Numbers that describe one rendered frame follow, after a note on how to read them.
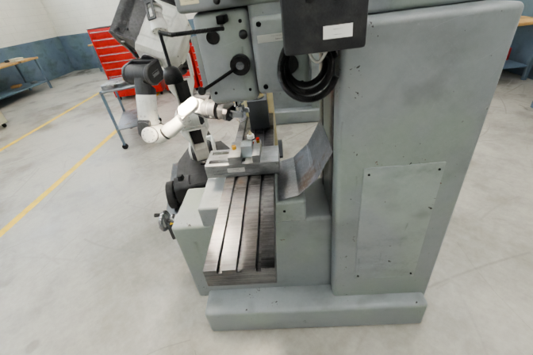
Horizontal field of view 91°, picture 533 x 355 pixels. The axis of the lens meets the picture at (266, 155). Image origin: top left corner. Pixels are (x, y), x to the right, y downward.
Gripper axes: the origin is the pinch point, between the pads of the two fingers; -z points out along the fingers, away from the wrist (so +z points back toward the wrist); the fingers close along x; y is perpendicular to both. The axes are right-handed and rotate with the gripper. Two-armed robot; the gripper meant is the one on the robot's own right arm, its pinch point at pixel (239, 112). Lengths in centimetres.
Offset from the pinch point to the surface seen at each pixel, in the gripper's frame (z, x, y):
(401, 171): -66, 5, 20
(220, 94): -0.1, -10.9, -11.6
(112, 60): 481, 274, 47
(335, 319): -48, -11, 114
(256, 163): -6.5, -3.1, 23.7
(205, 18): 0.1, -10.7, -37.4
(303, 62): -29.1, 0.5, -21.0
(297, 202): -27.1, -6.2, 38.5
